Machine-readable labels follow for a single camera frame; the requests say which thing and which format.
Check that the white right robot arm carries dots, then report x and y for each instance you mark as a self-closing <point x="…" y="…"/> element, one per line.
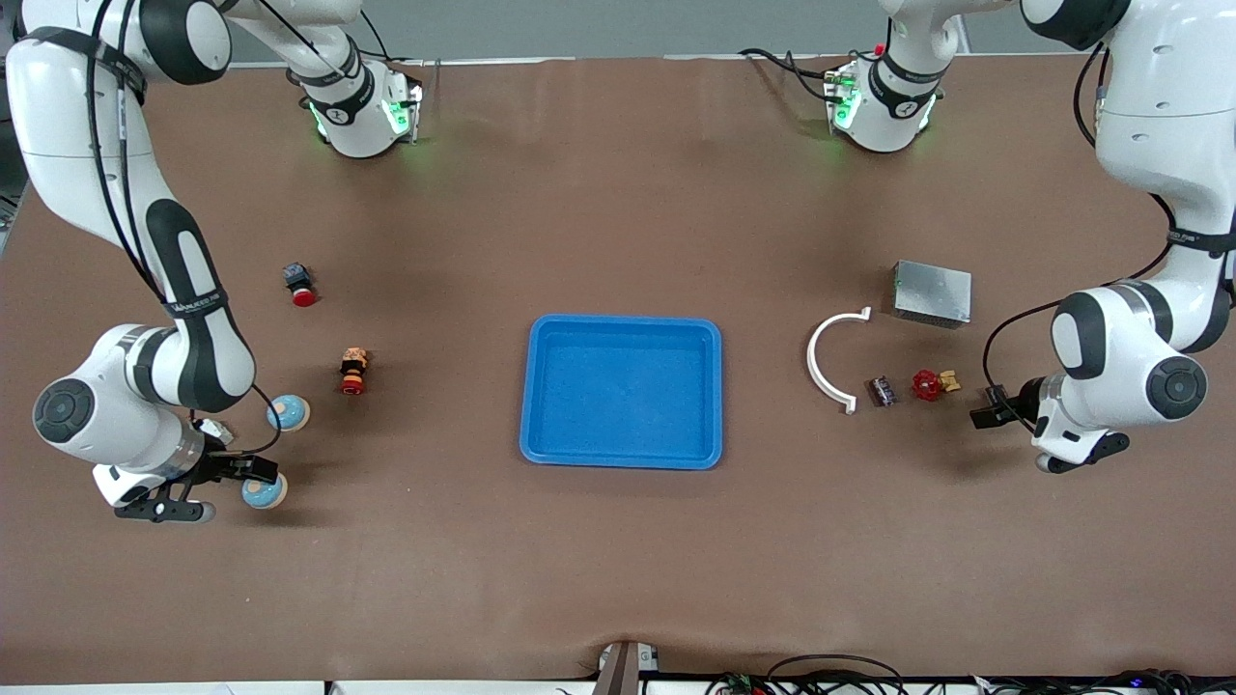
<point x="68" y="116"/>

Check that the white circuit breaker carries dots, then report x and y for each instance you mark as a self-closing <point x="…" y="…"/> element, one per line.
<point x="218" y="430"/>

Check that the blue plastic tray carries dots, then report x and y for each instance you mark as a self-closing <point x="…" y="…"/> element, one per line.
<point x="623" y="396"/>

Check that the red valve brass fitting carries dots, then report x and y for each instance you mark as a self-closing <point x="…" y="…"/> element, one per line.
<point x="929" y="385"/>

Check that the red pushbutton black base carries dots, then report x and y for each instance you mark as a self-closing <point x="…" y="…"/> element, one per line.
<point x="301" y="288"/>

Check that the red emergency stop orange base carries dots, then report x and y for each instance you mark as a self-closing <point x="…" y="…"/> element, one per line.
<point x="353" y="372"/>

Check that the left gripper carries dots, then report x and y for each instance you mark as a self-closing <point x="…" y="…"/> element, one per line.
<point x="1016" y="400"/>

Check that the white curved plastic clamp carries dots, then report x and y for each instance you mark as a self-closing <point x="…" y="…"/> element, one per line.
<point x="811" y="362"/>

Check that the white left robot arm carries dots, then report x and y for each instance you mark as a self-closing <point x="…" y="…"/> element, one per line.
<point x="1159" y="116"/>

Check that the blue desk bell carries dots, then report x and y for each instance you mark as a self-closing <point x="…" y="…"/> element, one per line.
<point x="290" y="413"/>
<point x="265" y="494"/>

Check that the brown table cover mat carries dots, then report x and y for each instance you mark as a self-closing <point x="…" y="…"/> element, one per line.
<point x="618" y="560"/>

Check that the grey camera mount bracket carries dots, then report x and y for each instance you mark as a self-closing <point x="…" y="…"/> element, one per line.
<point x="623" y="671"/>

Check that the small black electronic component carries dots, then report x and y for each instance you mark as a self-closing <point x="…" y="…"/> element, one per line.
<point x="883" y="390"/>

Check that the grey metal power supply box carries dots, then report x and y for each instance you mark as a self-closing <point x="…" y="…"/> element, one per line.
<point x="932" y="293"/>

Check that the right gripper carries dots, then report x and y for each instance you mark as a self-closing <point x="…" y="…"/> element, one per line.
<point x="217" y="468"/>

